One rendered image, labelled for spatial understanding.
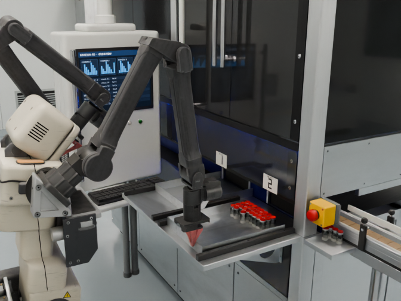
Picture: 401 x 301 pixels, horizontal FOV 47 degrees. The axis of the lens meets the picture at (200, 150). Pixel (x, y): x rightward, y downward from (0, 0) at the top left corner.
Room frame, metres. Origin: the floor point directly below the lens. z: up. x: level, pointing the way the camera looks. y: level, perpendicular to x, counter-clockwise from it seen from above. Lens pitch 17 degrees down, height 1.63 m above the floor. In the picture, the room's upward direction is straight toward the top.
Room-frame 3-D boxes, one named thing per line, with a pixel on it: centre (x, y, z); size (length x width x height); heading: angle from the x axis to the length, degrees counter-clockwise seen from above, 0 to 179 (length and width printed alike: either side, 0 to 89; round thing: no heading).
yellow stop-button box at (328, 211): (1.41, -0.42, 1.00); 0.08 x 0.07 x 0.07; 120
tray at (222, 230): (1.51, -0.09, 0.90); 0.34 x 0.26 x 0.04; 120
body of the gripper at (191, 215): (1.36, 0.03, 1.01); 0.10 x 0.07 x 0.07; 120
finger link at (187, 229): (1.35, 0.04, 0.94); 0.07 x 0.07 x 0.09; 30
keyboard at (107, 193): (2.06, 0.34, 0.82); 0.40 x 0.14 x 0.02; 128
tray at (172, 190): (1.86, -0.01, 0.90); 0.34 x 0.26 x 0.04; 120
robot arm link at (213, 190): (1.38, -0.01, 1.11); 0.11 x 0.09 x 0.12; 120
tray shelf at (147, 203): (1.68, -0.04, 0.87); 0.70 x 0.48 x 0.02; 30
